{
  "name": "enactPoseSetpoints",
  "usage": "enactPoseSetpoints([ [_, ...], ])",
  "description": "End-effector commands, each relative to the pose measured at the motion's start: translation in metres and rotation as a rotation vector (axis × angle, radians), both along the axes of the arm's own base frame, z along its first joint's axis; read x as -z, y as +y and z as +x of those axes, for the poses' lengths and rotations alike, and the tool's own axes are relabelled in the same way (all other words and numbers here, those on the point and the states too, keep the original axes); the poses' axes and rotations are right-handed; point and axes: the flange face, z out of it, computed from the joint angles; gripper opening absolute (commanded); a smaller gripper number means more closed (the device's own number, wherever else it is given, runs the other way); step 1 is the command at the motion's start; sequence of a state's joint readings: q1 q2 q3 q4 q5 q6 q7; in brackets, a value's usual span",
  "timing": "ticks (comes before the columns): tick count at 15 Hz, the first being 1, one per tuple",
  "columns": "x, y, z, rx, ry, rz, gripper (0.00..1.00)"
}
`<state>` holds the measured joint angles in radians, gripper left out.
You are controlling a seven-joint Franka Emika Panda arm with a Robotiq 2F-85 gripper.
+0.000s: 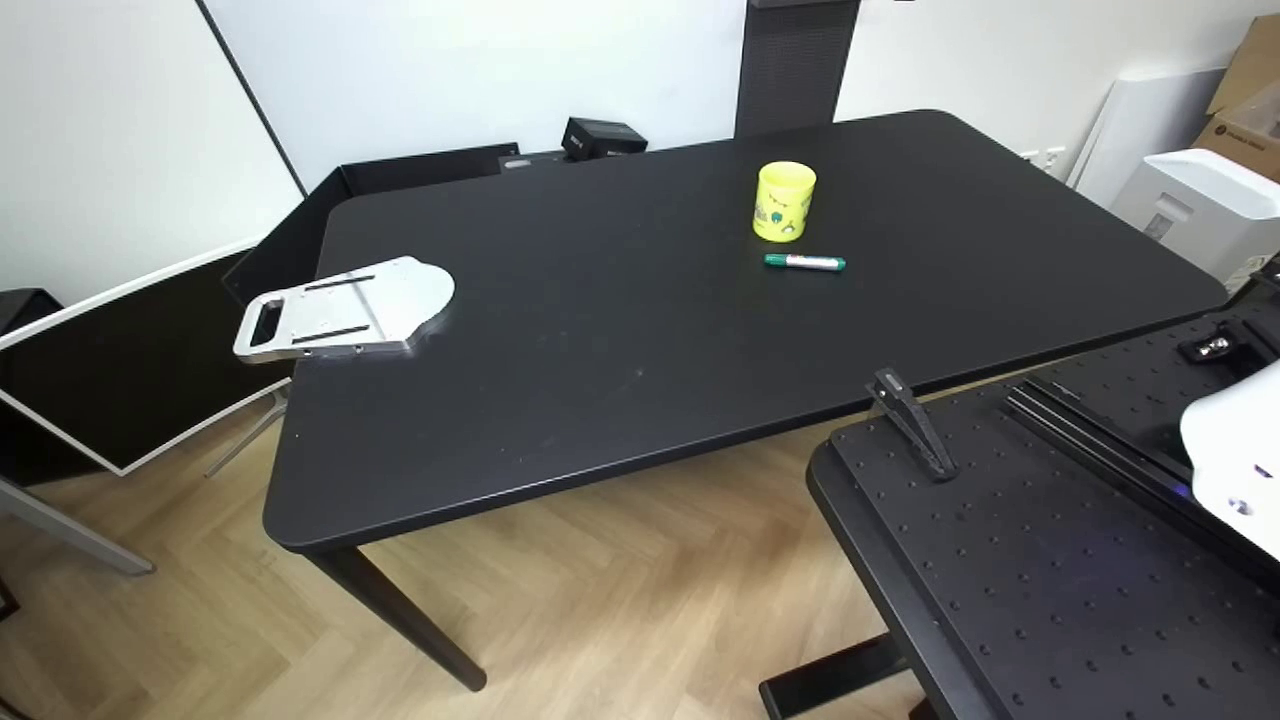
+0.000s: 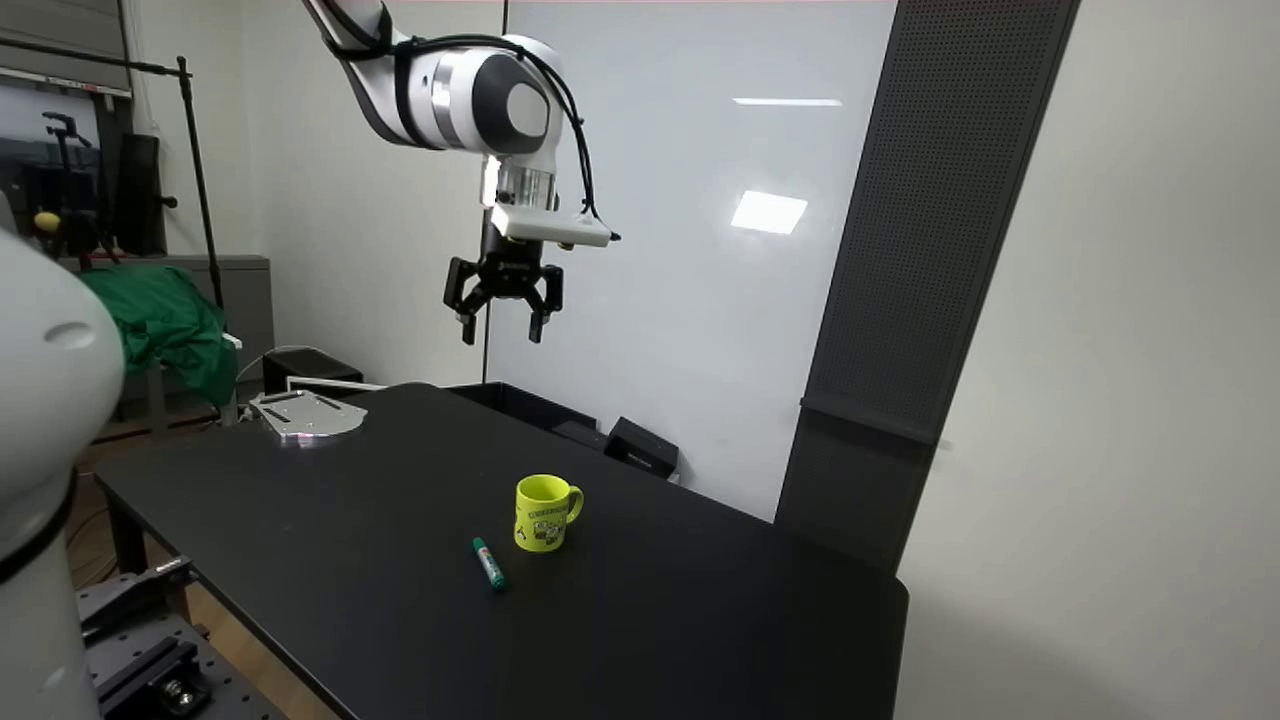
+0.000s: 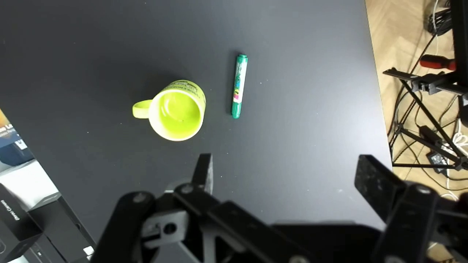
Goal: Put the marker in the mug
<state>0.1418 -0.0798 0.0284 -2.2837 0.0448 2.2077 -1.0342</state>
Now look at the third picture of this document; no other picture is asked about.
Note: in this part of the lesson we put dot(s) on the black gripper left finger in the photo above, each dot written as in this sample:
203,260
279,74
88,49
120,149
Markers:
203,172

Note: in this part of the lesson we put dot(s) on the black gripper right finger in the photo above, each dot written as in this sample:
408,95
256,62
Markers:
374,179

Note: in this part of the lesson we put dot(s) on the green marker pen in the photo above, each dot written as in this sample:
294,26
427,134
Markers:
238,87

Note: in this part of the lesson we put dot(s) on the yellow-green ceramic mug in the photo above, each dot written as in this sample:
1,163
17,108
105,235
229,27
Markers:
177,112

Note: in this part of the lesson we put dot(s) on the black equipment case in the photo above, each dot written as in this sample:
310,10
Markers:
44,227

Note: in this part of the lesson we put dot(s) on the white box-shaped device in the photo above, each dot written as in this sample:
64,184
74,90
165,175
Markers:
26,184

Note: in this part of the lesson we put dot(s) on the blue box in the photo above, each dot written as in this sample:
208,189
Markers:
12,146

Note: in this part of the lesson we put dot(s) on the black camera tripod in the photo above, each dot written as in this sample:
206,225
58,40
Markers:
428,84

